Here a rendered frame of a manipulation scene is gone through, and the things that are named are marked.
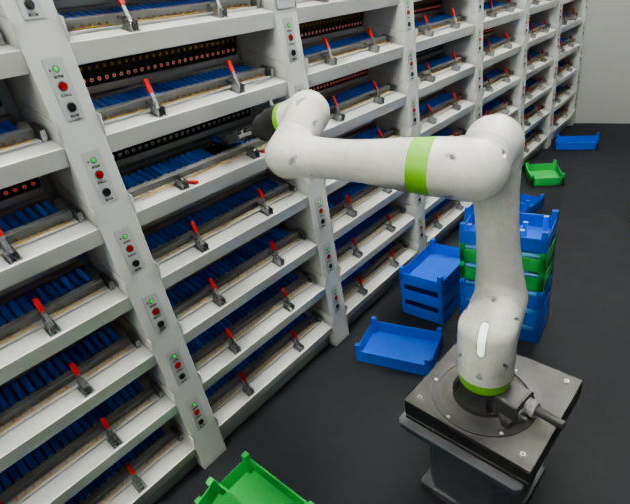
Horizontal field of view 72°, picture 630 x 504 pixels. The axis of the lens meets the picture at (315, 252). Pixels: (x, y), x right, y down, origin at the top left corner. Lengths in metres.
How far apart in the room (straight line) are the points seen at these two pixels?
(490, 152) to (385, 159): 0.19
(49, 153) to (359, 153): 0.66
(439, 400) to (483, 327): 0.26
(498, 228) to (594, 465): 0.80
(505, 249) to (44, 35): 1.08
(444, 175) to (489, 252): 0.32
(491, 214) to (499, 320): 0.24
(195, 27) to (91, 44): 0.28
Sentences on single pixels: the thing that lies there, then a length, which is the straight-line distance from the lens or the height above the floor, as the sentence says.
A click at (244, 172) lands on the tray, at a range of 1.37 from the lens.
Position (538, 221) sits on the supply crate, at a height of 0.43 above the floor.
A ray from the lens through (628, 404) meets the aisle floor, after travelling 1.78.
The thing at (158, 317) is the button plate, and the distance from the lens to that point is 1.29.
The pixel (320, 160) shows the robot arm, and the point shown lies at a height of 0.97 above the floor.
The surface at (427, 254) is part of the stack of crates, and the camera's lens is 2.14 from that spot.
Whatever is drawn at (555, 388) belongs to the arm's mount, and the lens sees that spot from 1.29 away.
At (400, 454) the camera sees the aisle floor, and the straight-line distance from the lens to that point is 1.54.
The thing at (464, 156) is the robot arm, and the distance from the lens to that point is 0.85.
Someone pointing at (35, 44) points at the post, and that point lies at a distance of 1.11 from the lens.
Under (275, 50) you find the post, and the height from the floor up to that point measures 1.17.
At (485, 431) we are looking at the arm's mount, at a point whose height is 0.34.
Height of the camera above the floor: 1.23
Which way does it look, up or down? 27 degrees down
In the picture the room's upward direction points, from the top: 11 degrees counter-clockwise
